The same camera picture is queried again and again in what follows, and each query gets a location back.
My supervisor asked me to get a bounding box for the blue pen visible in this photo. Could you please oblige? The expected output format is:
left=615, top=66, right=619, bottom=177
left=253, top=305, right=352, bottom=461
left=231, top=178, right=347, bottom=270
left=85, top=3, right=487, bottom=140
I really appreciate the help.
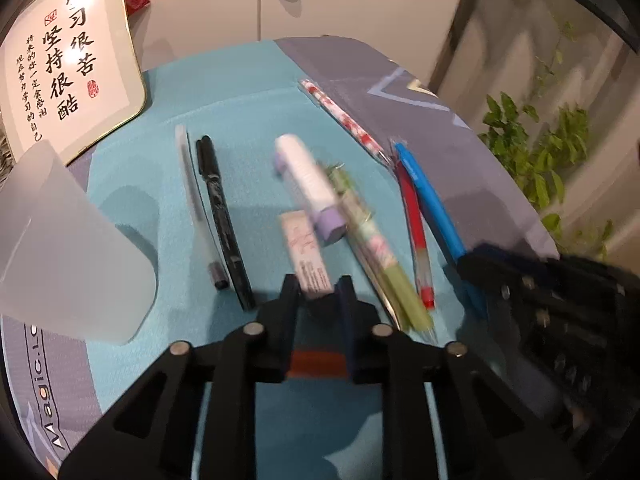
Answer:
left=392, top=142, right=466, bottom=262

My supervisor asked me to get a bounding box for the red pen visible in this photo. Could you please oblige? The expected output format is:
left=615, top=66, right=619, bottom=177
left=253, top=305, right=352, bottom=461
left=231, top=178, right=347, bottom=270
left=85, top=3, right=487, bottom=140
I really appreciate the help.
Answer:
left=395, top=159, right=435, bottom=310

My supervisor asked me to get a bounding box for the green floral pen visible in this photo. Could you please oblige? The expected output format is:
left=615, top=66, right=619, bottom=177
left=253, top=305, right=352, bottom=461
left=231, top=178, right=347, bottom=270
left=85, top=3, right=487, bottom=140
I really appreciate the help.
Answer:
left=326, top=165, right=437, bottom=344

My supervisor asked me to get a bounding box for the translucent plastic cup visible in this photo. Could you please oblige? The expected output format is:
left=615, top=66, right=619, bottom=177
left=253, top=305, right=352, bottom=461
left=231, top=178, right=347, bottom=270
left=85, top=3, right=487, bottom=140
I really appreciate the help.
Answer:
left=1, top=141, right=156, bottom=344

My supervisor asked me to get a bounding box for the clear white gel pen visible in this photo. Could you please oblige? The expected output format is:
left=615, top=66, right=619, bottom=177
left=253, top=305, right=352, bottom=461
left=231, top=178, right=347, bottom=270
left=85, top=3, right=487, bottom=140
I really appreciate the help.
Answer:
left=175, top=125, right=230, bottom=290

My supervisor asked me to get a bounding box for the pink white eraser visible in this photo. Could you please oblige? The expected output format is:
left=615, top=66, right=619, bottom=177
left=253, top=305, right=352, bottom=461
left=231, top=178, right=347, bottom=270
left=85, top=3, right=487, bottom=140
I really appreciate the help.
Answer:
left=280, top=210, right=333, bottom=300

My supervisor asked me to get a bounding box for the pink patterned pen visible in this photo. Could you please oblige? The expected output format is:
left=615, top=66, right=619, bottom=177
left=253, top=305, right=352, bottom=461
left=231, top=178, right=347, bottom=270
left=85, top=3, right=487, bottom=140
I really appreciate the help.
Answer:
left=298, top=79, right=392, bottom=168

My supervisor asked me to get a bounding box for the black marker pen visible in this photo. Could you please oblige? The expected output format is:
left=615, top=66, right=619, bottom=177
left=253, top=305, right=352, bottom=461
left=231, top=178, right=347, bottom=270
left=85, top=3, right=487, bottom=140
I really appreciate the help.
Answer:
left=195, top=136, right=257, bottom=311

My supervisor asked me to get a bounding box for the white purple correction tape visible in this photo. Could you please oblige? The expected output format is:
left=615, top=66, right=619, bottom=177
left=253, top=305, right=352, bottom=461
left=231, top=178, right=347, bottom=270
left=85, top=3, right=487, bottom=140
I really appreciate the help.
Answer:
left=273, top=133, right=346, bottom=245

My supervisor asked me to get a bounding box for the green potted plant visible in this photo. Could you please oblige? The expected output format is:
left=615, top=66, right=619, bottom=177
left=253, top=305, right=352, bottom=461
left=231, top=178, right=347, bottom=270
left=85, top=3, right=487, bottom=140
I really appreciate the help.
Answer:
left=477, top=21, right=614, bottom=261

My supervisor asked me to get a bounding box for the blue grey desk mat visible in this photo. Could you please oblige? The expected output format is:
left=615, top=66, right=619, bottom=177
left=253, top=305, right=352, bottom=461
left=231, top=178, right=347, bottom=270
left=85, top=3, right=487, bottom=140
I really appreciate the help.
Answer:
left=2, top=37, right=555, bottom=471

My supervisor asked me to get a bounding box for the framed calligraphy sign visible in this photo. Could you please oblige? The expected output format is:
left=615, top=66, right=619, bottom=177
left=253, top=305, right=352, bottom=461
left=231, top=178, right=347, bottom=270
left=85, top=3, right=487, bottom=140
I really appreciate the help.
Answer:
left=1, top=0, right=146, bottom=162

